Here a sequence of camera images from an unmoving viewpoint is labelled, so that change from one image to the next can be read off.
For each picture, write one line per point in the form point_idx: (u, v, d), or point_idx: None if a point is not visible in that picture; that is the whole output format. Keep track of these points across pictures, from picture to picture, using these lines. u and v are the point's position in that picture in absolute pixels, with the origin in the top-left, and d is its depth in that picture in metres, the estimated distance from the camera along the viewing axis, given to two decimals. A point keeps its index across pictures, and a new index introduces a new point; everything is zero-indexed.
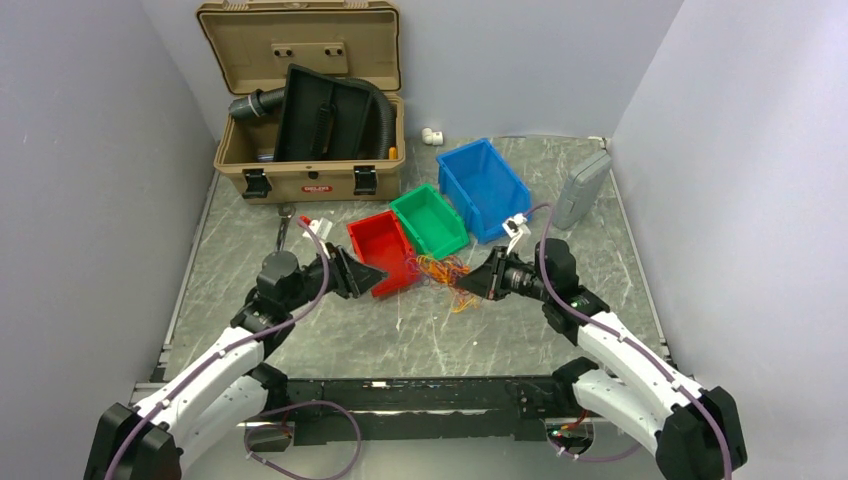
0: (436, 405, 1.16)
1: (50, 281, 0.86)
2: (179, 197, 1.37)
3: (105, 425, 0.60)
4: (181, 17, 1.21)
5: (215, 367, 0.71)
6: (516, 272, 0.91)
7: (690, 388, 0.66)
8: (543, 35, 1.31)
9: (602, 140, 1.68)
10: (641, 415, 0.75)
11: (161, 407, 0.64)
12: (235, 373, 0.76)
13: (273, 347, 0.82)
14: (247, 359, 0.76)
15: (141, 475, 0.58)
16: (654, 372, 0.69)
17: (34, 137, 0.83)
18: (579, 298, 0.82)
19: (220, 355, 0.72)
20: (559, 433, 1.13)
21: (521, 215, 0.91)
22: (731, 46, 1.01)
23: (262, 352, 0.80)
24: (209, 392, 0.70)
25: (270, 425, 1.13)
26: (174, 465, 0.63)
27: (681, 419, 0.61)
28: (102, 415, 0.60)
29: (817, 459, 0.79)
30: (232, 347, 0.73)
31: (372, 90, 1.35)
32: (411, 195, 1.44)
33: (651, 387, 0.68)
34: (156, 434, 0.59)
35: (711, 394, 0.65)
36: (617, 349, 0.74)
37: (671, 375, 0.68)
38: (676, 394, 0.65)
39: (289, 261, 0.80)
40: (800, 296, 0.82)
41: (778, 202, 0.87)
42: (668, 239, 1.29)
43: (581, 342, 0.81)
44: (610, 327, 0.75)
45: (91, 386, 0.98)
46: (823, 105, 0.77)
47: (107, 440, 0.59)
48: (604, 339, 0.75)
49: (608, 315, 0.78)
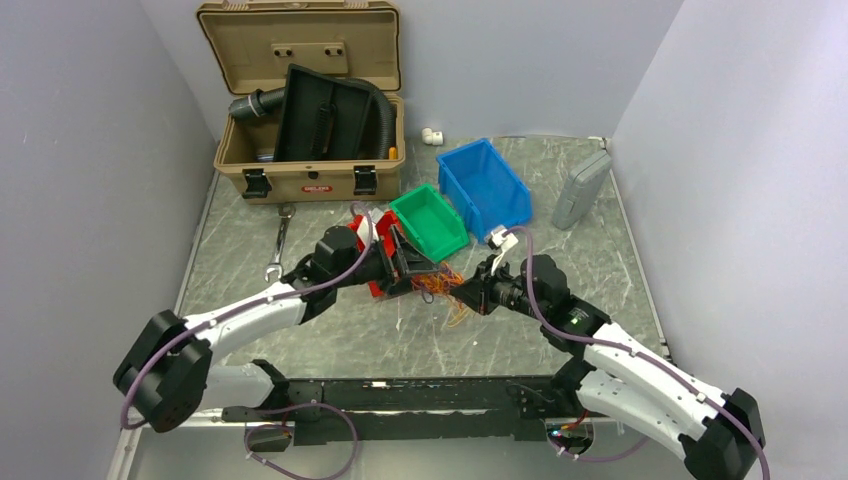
0: (436, 405, 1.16)
1: (49, 281, 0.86)
2: (179, 197, 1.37)
3: (154, 326, 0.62)
4: (180, 16, 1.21)
5: (259, 310, 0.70)
6: (503, 286, 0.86)
7: (713, 396, 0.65)
8: (543, 35, 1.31)
9: (603, 140, 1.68)
10: (658, 419, 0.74)
11: (207, 325, 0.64)
12: (274, 322, 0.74)
13: (313, 315, 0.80)
14: (288, 315, 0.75)
15: (165, 386, 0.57)
16: (676, 384, 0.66)
17: (34, 137, 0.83)
18: (576, 312, 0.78)
19: (267, 300, 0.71)
20: (559, 433, 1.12)
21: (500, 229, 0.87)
22: (731, 45, 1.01)
23: (300, 315, 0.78)
24: (245, 331, 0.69)
25: (270, 425, 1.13)
26: (199, 389, 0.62)
27: (716, 433, 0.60)
28: (155, 314, 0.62)
29: (817, 459, 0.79)
30: (281, 296, 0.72)
31: (373, 90, 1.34)
32: (411, 195, 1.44)
33: (678, 402, 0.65)
34: (195, 346, 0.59)
35: (733, 398, 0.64)
36: (633, 365, 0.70)
37: (693, 386, 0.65)
38: (703, 406, 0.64)
39: (351, 237, 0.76)
40: (800, 296, 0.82)
41: (779, 200, 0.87)
42: (668, 239, 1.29)
43: (586, 358, 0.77)
44: (619, 343, 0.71)
45: (91, 385, 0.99)
46: (823, 105, 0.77)
47: (152, 341, 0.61)
48: (616, 356, 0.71)
49: (611, 328, 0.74)
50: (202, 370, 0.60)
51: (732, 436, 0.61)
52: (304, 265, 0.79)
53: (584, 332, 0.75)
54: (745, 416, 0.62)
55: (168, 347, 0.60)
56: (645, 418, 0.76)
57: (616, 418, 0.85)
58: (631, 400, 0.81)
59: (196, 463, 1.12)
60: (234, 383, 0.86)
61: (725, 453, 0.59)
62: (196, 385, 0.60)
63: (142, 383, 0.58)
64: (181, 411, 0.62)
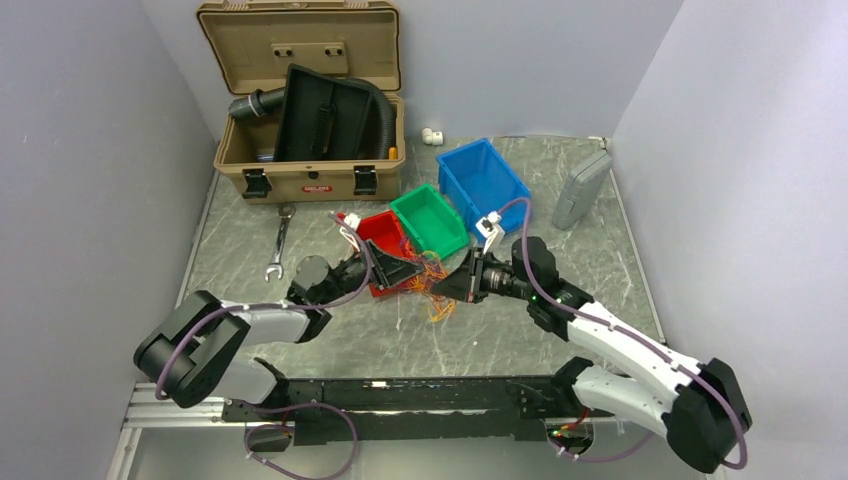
0: (436, 405, 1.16)
1: (49, 281, 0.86)
2: (179, 197, 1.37)
3: (193, 303, 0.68)
4: (180, 16, 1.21)
5: (275, 311, 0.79)
6: (494, 272, 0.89)
7: (688, 365, 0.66)
8: (543, 35, 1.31)
9: (603, 140, 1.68)
10: (643, 401, 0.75)
11: (240, 308, 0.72)
12: (279, 326, 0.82)
13: (309, 334, 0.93)
14: (294, 326, 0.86)
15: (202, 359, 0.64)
16: (651, 355, 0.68)
17: (34, 137, 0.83)
18: (563, 294, 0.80)
19: (283, 305, 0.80)
20: (559, 433, 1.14)
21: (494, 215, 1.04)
22: (731, 46, 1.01)
23: (301, 332, 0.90)
24: (260, 328, 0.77)
25: (271, 425, 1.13)
26: (222, 369, 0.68)
27: (688, 400, 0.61)
28: (197, 291, 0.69)
29: (817, 459, 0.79)
30: (293, 305, 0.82)
31: (372, 90, 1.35)
32: (411, 195, 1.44)
33: (652, 372, 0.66)
34: (231, 324, 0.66)
35: (710, 367, 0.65)
36: (611, 339, 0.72)
37: (668, 355, 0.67)
38: (676, 374, 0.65)
39: (321, 266, 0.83)
40: (799, 296, 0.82)
41: (778, 200, 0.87)
42: (668, 239, 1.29)
43: (571, 337, 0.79)
44: (597, 317, 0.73)
45: (91, 385, 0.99)
46: (822, 106, 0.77)
47: (190, 316, 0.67)
48: (595, 331, 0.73)
49: (595, 305, 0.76)
50: (231, 347, 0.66)
51: (704, 403, 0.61)
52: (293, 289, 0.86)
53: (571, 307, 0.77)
54: (721, 386, 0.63)
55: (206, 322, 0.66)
56: (632, 402, 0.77)
57: (611, 410, 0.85)
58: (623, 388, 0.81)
59: (196, 463, 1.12)
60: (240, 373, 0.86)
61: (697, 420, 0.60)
62: (223, 362, 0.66)
63: (177, 355, 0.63)
64: (201, 388, 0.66)
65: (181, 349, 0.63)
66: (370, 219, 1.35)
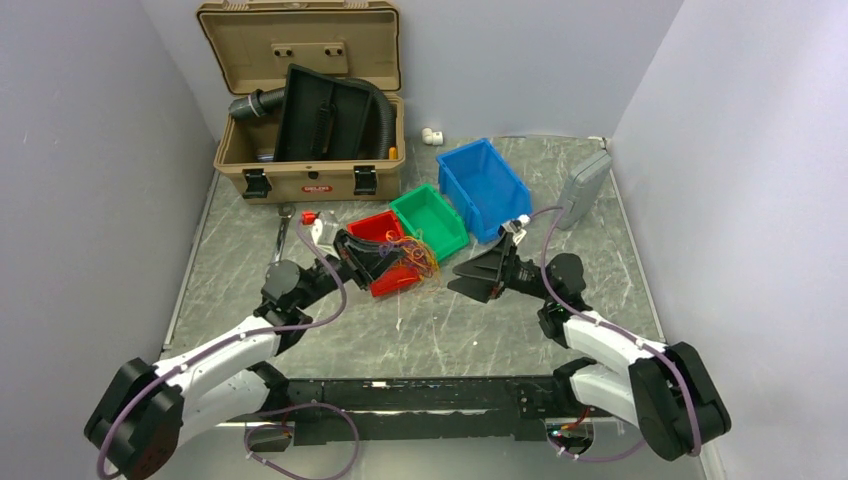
0: (436, 405, 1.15)
1: (49, 281, 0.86)
2: (179, 197, 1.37)
3: (125, 375, 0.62)
4: (180, 17, 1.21)
5: (232, 348, 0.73)
6: (523, 272, 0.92)
7: (652, 346, 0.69)
8: (543, 35, 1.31)
9: (603, 140, 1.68)
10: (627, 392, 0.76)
11: (179, 371, 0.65)
12: (246, 358, 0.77)
13: (287, 344, 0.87)
14: (264, 348, 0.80)
15: (140, 437, 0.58)
16: (623, 339, 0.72)
17: (34, 137, 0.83)
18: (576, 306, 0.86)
19: (240, 338, 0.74)
20: (559, 433, 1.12)
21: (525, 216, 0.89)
22: (730, 46, 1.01)
23: (274, 347, 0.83)
24: (218, 372, 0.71)
25: (270, 425, 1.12)
26: (175, 432, 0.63)
27: (642, 366, 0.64)
28: (121, 369, 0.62)
29: (818, 460, 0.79)
30: (253, 333, 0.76)
31: (372, 90, 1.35)
32: (411, 195, 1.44)
33: (620, 351, 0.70)
34: (168, 395, 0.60)
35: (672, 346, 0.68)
36: (594, 330, 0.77)
37: (636, 339, 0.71)
38: (639, 351, 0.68)
39: (291, 269, 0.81)
40: (799, 296, 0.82)
41: (778, 200, 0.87)
42: (668, 239, 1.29)
43: (569, 341, 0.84)
44: (584, 314, 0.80)
45: (91, 386, 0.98)
46: (822, 106, 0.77)
47: (123, 391, 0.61)
48: (582, 326, 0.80)
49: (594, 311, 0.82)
50: (175, 416, 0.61)
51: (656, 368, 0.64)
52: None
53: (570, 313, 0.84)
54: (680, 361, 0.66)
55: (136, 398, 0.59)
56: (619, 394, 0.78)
57: (602, 401, 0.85)
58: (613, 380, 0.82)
59: (196, 462, 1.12)
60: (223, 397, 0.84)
61: (651, 384, 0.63)
62: (172, 427, 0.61)
63: (115, 437, 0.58)
64: (156, 456, 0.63)
65: (114, 432, 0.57)
66: (369, 220, 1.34)
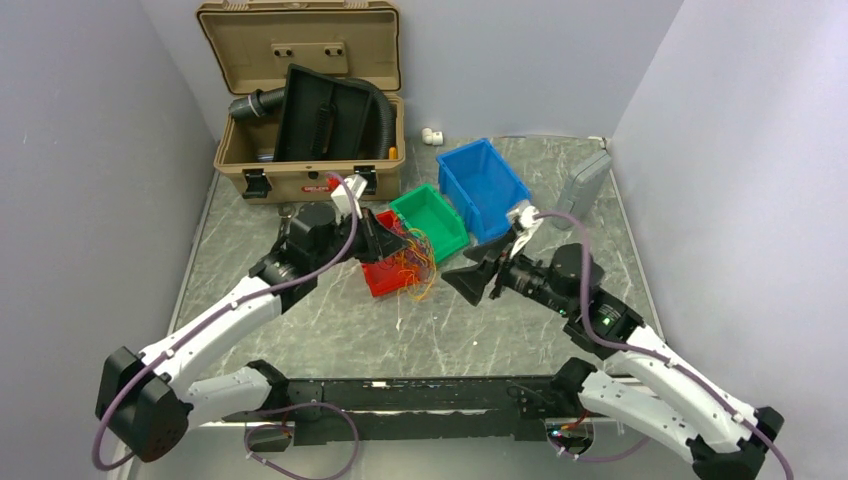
0: (435, 405, 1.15)
1: (49, 281, 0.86)
2: (179, 197, 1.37)
3: (112, 368, 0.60)
4: (180, 17, 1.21)
5: (226, 319, 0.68)
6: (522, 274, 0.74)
7: (748, 417, 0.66)
8: (543, 35, 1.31)
9: (602, 140, 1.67)
10: (665, 423, 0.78)
11: (165, 358, 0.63)
12: (252, 324, 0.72)
13: (294, 301, 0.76)
14: (263, 312, 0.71)
15: (139, 422, 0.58)
16: (713, 403, 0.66)
17: (34, 137, 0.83)
18: (605, 309, 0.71)
19: (232, 306, 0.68)
20: (559, 433, 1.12)
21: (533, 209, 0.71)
22: (731, 45, 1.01)
23: (280, 306, 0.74)
24: (218, 345, 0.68)
25: (270, 425, 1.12)
26: (179, 414, 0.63)
27: (752, 457, 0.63)
28: (108, 359, 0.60)
29: (818, 460, 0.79)
30: (246, 299, 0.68)
31: (372, 90, 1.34)
32: (411, 195, 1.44)
33: (713, 421, 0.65)
34: (155, 386, 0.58)
35: (765, 415, 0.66)
36: (669, 378, 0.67)
37: (730, 405, 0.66)
38: (738, 426, 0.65)
39: (327, 213, 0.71)
40: (799, 295, 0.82)
41: (778, 200, 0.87)
42: (668, 239, 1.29)
43: (608, 357, 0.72)
44: (658, 353, 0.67)
45: (90, 386, 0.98)
46: (822, 105, 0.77)
47: (114, 382, 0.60)
48: (650, 366, 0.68)
49: (642, 331, 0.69)
50: (171, 403, 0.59)
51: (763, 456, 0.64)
52: (278, 248, 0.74)
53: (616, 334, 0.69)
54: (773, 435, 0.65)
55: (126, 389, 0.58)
56: (651, 422, 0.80)
57: (617, 419, 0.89)
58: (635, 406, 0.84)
59: (197, 462, 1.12)
60: (223, 396, 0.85)
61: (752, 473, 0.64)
62: (172, 411, 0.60)
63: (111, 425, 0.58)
64: (168, 435, 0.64)
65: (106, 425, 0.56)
66: None
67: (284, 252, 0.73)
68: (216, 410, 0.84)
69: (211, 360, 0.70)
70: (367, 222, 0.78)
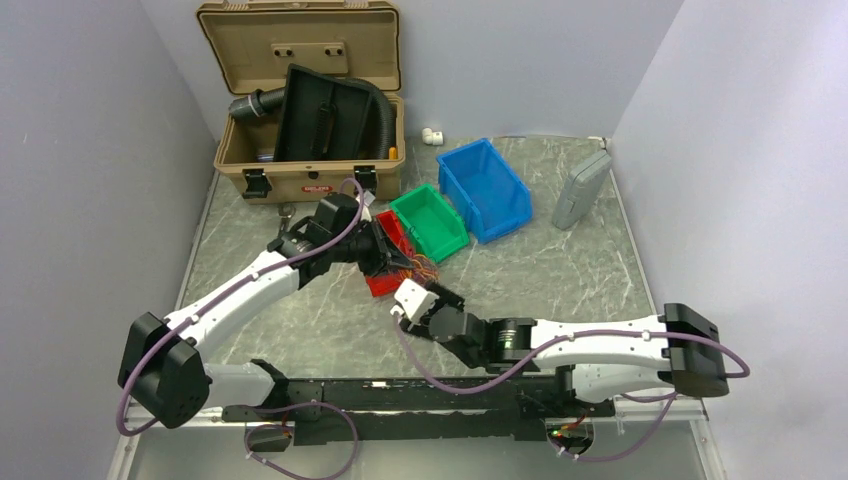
0: (437, 405, 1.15)
1: (49, 282, 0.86)
2: (179, 197, 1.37)
3: (138, 332, 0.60)
4: (180, 16, 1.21)
5: (248, 289, 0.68)
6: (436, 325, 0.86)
7: (655, 328, 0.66)
8: (543, 35, 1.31)
9: (603, 140, 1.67)
10: (639, 372, 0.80)
11: (189, 322, 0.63)
12: (270, 297, 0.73)
13: (308, 279, 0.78)
14: (281, 285, 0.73)
15: (164, 386, 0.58)
16: (624, 338, 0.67)
17: (34, 138, 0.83)
18: (505, 334, 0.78)
19: (253, 277, 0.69)
20: (559, 433, 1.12)
21: (403, 289, 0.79)
22: (731, 46, 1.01)
23: (296, 281, 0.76)
24: (239, 316, 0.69)
25: (270, 424, 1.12)
26: (202, 381, 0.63)
27: (680, 360, 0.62)
28: (133, 323, 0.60)
29: (817, 460, 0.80)
30: (267, 270, 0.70)
31: (372, 89, 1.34)
32: (411, 195, 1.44)
33: (634, 353, 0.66)
34: (182, 348, 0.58)
35: (668, 317, 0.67)
36: (578, 348, 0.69)
37: (634, 330, 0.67)
38: (652, 343, 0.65)
39: (352, 200, 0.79)
40: (799, 296, 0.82)
41: (777, 201, 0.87)
42: (668, 239, 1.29)
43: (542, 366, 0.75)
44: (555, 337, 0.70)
45: (91, 386, 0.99)
46: (822, 106, 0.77)
47: (138, 347, 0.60)
48: (561, 350, 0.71)
49: (538, 329, 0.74)
50: (197, 366, 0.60)
51: (690, 352, 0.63)
52: (296, 229, 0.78)
53: (520, 347, 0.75)
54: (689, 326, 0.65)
55: (152, 351, 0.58)
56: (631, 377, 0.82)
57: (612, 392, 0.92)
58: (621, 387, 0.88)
59: (197, 462, 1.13)
60: (227, 389, 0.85)
61: (700, 369, 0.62)
62: (194, 378, 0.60)
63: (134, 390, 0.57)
64: (190, 403, 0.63)
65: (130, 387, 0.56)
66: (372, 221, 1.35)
67: (302, 232, 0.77)
68: (223, 395, 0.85)
69: (229, 334, 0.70)
70: (376, 228, 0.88)
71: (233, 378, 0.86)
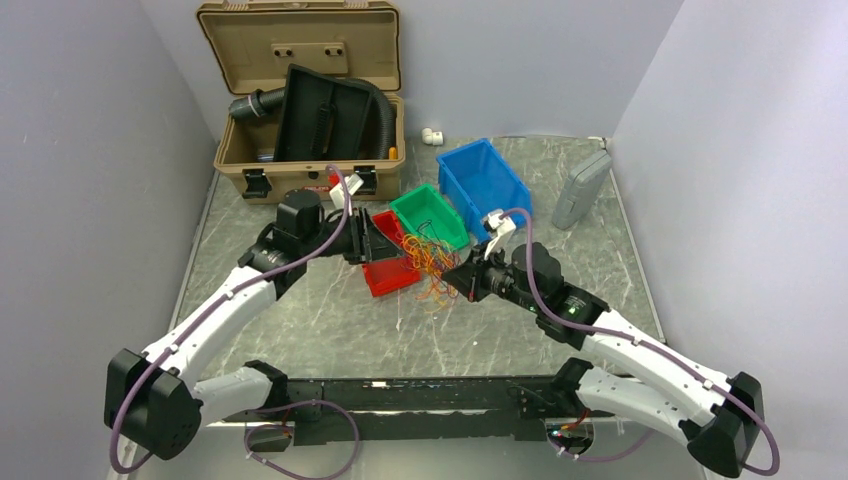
0: (436, 405, 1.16)
1: (50, 282, 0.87)
2: (178, 197, 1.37)
3: (117, 370, 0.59)
4: (180, 17, 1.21)
5: (225, 310, 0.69)
6: (497, 274, 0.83)
7: (719, 383, 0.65)
8: (543, 35, 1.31)
9: (603, 140, 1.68)
10: (659, 409, 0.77)
11: (170, 353, 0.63)
12: (249, 312, 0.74)
13: (287, 288, 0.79)
14: (258, 300, 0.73)
15: (154, 419, 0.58)
16: (680, 373, 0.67)
17: (35, 138, 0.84)
18: (572, 300, 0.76)
19: (228, 296, 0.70)
20: (559, 433, 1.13)
21: (496, 212, 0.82)
22: (731, 47, 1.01)
23: (275, 292, 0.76)
24: (220, 335, 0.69)
25: (270, 425, 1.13)
26: (192, 408, 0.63)
27: (726, 421, 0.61)
28: (112, 362, 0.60)
29: (818, 460, 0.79)
30: (241, 287, 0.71)
31: (372, 90, 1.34)
32: (411, 195, 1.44)
33: (684, 391, 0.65)
34: (166, 380, 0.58)
35: (738, 382, 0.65)
36: (634, 354, 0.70)
37: (699, 374, 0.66)
38: (710, 394, 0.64)
39: (313, 199, 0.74)
40: (799, 295, 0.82)
41: (778, 200, 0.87)
42: (668, 240, 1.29)
43: (585, 347, 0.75)
44: (621, 332, 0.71)
45: (91, 387, 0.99)
46: (822, 106, 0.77)
47: (121, 385, 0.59)
48: (618, 345, 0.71)
49: (610, 316, 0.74)
50: (183, 395, 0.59)
51: (741, 422, 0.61)
52: (265, 238, 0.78)
53: (583, 321, 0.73)
54: (751, 399, 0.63)
55: (136, 387, 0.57)
56: (645, 407, 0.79)
57: (615, 412, 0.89)
58: (624, 394, 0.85)
59: (197, 462, 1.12)
60: (230, 392, 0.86)
61: (735, 440, 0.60)
62: (183, 407, 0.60)
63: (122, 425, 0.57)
64: (183, 430, 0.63)
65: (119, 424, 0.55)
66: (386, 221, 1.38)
67: (272, 242, 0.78)
68: (222, 406, 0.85)
69: (214, 353, 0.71)
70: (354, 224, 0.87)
71: (227, 390, 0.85)
